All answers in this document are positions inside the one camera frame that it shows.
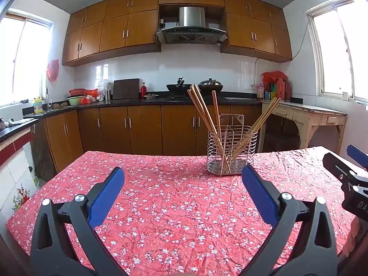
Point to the wok with metal lid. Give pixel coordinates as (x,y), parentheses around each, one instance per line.
(211,85)

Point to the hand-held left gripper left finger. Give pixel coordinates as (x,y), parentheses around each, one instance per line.
(106,195)

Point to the dark metal kettle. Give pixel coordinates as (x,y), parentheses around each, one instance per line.
(2,124)

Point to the small white sill cup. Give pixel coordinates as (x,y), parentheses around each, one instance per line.
(345,96)

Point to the black gas hob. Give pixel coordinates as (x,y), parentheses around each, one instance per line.
(178,99)

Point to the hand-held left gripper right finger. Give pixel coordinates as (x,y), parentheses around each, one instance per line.
(258,195)

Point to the clear plastic bag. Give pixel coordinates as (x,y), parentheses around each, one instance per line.
(104,84)

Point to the crumpled red plastic bag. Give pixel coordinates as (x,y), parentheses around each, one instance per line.
(90,96)

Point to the window beside sink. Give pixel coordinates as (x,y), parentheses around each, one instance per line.
(26,60)

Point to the red bag over bottles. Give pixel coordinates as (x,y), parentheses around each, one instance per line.
(273,76)

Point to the small grey pail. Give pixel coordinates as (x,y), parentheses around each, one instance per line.
(33,176)

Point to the metal sink faucet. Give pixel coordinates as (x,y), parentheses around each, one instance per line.
(48,99)

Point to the yellow and green boxes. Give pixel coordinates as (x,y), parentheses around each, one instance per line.
(270,95)

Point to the small plate with food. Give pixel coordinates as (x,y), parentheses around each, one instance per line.
(151,96)

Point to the red floral tablecloth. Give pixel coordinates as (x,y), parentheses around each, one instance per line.
(178,207)

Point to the bunch of wooden chopsticks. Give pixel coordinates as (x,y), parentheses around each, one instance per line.
(202,112)

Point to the dark red thermos flask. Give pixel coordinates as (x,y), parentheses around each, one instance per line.
(288,91)

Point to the pink labelled bottle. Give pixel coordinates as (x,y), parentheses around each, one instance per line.
(260,92)

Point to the green plastic basin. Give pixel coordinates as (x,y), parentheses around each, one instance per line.
(74,100)

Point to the row of wooden wall cabinets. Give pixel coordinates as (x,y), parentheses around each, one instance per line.
(115,31)

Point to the row of wooden base cabinets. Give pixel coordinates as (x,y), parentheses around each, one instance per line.
(143,126)

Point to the metal cup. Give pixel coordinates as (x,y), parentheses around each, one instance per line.
(107,95)

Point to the dark cutting board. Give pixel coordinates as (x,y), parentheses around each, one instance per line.
(126,89)

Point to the large sliding window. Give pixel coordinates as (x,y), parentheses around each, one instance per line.
(345,51)

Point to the yellow detergent bottle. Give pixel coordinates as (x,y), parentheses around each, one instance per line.
(38,105)

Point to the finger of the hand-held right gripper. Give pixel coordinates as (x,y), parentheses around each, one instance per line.
(335,165)
(358,153)

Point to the cream wooden side table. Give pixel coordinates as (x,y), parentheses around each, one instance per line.
(302,110)

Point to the red plastic basin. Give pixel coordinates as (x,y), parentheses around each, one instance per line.
(76,92)

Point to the hanging red plastic bag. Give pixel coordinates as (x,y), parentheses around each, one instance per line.
(53,70)

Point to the steel range hood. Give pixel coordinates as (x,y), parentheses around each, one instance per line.
(191,15)

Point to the black stone countertop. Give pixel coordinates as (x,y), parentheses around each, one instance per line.
(129,102)

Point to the grey dish cloth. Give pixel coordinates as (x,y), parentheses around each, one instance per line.
(20,122)

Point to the person's right hand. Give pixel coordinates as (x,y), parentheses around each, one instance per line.
(353,235)

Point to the small red bottle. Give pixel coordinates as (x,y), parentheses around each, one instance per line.
(143,90)

